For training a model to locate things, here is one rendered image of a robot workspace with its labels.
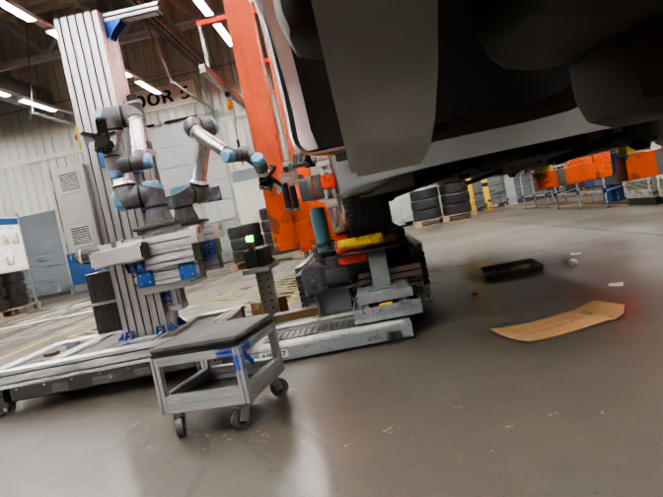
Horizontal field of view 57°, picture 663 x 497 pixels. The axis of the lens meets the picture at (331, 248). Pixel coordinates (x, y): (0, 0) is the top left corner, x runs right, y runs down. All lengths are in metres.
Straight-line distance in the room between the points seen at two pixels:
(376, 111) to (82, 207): 3.45
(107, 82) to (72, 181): 0.58
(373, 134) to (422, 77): 0.03
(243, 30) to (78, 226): 1.57
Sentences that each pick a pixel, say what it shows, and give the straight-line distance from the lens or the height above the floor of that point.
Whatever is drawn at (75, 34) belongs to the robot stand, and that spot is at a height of 1.92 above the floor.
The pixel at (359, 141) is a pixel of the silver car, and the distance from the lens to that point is 0.19.
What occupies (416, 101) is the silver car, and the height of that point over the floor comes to 0.70.
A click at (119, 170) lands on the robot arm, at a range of 3.10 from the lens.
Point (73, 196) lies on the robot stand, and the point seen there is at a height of 1.06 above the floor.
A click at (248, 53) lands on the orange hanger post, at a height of 1.77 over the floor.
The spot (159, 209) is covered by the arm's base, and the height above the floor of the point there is 0.89.
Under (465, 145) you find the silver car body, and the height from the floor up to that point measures 0.84.
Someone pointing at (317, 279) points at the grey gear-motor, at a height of 0.32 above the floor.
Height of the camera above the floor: 0.68
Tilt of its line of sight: 3 degrees down
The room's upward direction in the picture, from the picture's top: 12 degrees counter-clockwise
